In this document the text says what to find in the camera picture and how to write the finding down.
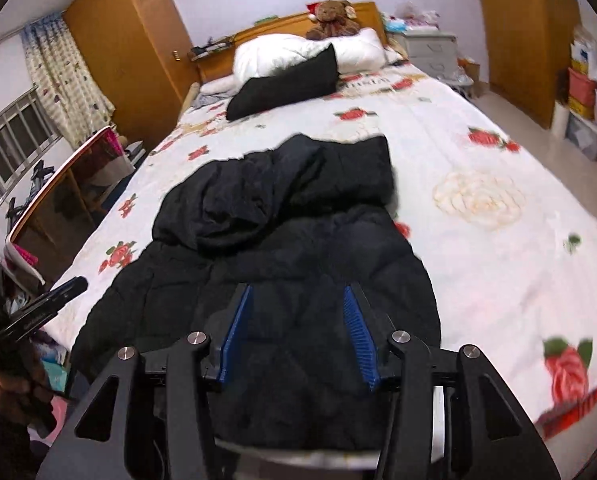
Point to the pile of nightstand clutter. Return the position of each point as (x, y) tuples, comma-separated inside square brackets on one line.
[(413, 17)]

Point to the person's left hand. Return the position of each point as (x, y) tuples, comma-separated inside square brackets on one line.
[(6, 392)]

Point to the wooden framed table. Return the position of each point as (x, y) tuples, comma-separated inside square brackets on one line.
[(63, 200)]

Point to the red storage box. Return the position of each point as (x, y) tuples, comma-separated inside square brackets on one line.
[(582, 86)]

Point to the black puffer jacket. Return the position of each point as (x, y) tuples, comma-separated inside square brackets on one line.
[(303, 270)]

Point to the grey nightstand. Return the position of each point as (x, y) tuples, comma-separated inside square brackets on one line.
[(431, 52)]

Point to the patterned curtain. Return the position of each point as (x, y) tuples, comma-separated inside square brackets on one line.
[(63, 75)]

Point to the wooden wardrobe beside boxes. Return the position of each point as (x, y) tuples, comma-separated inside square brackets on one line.
[(518, 35)]

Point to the white duvet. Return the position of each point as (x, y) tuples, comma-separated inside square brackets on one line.
[(273, 57)]

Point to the clutter on headboard shelf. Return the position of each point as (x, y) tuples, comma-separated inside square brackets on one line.
[(211, 50)]

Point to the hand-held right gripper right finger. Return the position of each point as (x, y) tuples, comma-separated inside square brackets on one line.
[(361, 340)]

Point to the white floral bed quilt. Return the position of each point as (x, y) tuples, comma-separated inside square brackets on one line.
[(478, 240)]

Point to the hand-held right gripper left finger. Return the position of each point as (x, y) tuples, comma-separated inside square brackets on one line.
[(234, 332)]

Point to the person's left forearm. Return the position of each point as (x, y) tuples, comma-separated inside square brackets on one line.
[(1, 445)]

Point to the white paper roll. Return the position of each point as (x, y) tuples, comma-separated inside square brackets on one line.
[(561, 119)]

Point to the black stand by window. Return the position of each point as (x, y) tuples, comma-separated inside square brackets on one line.
[(31, 190)]

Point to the pink plaid cloth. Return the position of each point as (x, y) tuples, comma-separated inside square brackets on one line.
[(109, 150)]

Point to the wooden wardrobe beside curtain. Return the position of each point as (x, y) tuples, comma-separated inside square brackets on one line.
[(128, 45)]

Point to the small cardboard box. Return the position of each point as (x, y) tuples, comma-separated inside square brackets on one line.
[(471, 77)]

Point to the barred window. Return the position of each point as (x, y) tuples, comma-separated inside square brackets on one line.
[(13, 145)]

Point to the wooden headboard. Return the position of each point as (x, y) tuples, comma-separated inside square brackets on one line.
[(278, 25)]

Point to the clear plastic bin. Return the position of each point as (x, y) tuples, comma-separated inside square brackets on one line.
[(586, 136)]

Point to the brown teddy bear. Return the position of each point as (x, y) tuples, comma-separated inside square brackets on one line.
[(333, 17)]

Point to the flat white pillow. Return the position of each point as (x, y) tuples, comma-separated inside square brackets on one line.
[(217, 86)]

